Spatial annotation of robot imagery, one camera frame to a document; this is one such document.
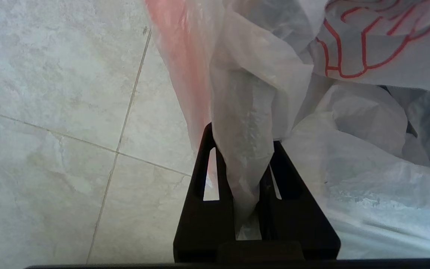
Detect white plastic bag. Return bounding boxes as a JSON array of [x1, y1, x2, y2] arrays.
[[144, 0, 430, 259]]

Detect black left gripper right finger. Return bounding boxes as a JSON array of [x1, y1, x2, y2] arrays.
[[217, 140, 341, 263]]

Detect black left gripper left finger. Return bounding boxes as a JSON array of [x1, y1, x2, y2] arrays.
[[173, 122, 237, 263]]

